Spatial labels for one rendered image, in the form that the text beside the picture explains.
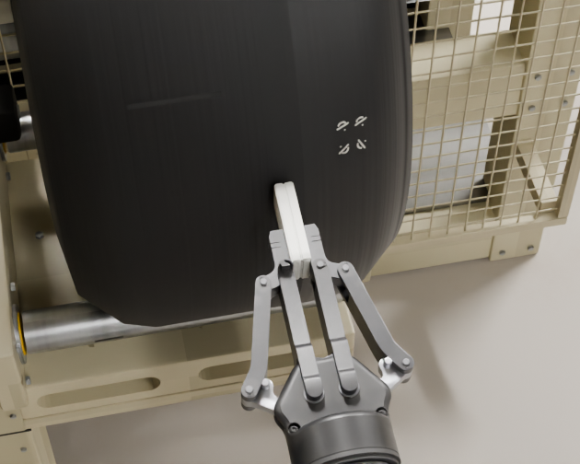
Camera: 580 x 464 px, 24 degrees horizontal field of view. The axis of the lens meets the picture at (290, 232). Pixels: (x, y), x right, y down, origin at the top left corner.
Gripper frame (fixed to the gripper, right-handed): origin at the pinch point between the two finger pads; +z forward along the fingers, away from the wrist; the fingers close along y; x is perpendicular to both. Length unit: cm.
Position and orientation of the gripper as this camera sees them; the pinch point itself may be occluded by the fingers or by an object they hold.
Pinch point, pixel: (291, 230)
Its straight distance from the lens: 102.5
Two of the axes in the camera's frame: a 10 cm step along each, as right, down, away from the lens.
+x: -0.3, 4.9, 8.7
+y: -9.8, 1.6, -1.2
